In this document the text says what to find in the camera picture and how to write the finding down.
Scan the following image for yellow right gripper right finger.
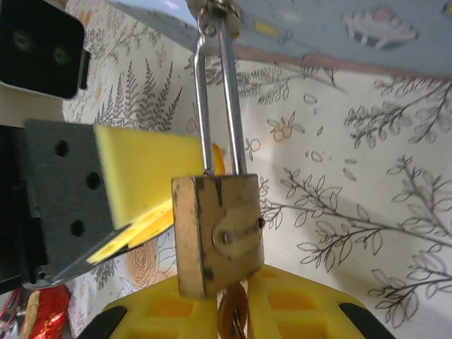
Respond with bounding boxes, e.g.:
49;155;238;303
246;263;369;339

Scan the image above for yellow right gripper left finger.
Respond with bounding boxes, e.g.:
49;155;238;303
101;275;222;339

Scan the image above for brass key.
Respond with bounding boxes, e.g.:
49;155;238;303
215;280;256;339

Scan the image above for brass padlock with long shackle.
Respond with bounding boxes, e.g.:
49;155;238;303
170;6;266;298

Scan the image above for red shiny foil object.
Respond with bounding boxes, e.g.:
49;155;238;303
20;283;71;339

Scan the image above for white floral tablecloth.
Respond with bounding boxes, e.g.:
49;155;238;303
58;0;452;339

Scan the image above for light blue patterned box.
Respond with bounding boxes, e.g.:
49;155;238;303
105;0;452;83

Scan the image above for thin red and black wires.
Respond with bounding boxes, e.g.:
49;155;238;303
0;288;24;335

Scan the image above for white and black camera box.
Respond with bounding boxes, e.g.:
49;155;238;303
0;0;89;100

